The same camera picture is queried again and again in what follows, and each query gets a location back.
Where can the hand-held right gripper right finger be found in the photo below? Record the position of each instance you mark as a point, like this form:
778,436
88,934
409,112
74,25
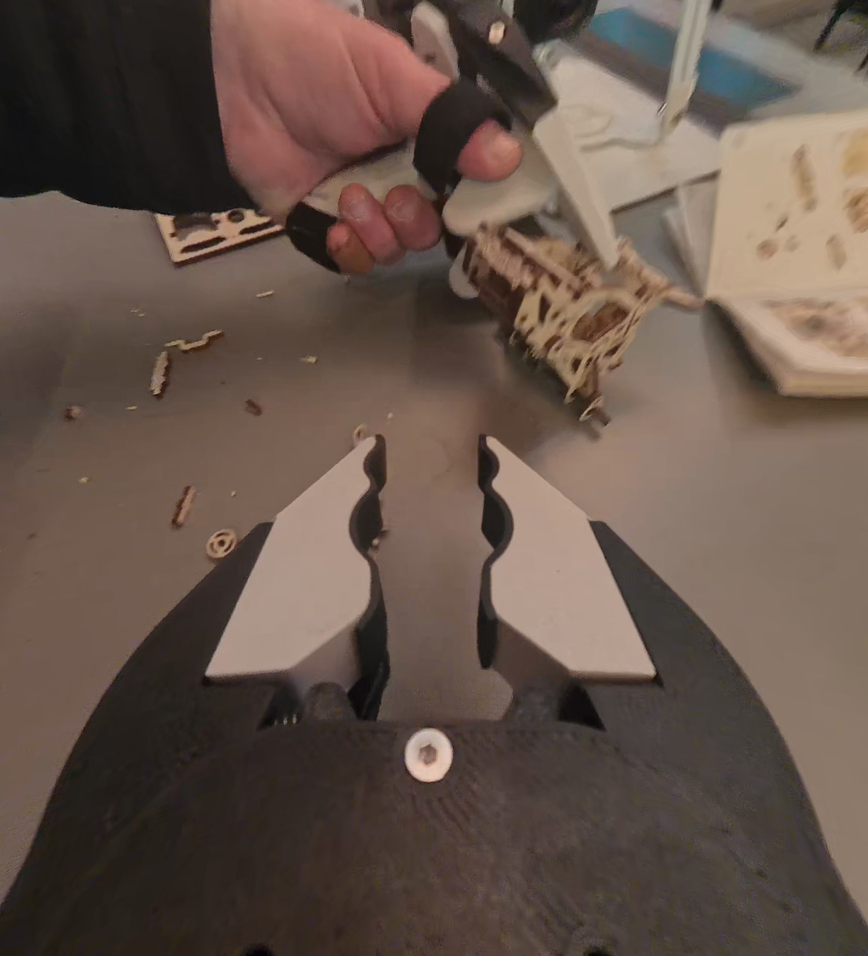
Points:
568,597

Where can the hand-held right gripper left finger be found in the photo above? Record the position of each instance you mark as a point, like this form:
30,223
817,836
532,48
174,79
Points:
292,597

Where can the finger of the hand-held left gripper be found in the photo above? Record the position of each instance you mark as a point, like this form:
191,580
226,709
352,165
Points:
579,194

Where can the wooden model car chassis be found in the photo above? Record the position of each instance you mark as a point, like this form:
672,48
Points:
553,306

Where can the wooden cutout parts sheet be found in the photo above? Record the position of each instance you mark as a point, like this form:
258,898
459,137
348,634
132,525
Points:
168,243

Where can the person's left hand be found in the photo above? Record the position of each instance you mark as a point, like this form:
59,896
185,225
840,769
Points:
314,89

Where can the round wooden wheel part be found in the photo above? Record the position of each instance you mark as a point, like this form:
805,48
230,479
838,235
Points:
210,544

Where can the small wooden bar part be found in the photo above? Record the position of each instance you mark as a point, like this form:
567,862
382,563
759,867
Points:
183,506

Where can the white instruction booklet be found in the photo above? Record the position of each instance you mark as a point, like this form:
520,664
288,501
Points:
815,224

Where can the short ornamented wooden strip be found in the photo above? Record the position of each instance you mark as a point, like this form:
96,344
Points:
160,373

